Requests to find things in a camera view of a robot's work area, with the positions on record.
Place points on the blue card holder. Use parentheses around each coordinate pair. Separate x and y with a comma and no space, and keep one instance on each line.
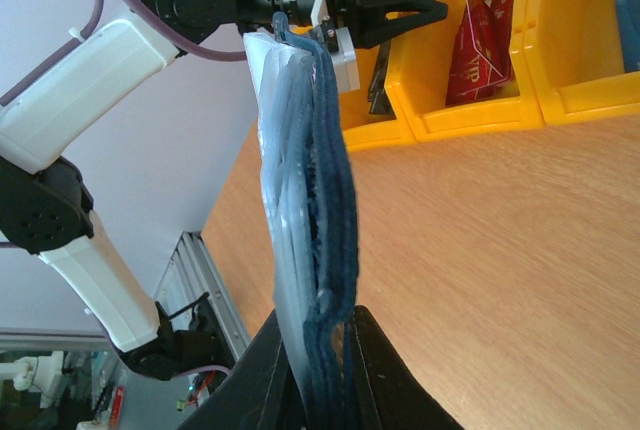
(309,200)

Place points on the aluminium rail frame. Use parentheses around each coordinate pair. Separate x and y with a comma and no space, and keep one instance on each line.
(191,272)

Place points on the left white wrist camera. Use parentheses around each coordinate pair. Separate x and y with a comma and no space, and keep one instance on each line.
(338,42)

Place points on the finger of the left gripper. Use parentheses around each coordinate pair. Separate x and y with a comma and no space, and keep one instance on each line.
(397,19)

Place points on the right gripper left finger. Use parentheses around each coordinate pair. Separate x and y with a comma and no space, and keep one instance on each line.
(259,393)

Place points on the red cards in bin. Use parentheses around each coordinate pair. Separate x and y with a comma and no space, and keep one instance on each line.
(480,63)

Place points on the black cards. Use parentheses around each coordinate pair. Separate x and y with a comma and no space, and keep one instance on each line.
(379,102)

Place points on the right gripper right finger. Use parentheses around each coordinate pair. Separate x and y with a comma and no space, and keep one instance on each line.
(387,395)

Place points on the blue card in bin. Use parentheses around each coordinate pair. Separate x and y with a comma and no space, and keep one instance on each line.
(627,12)

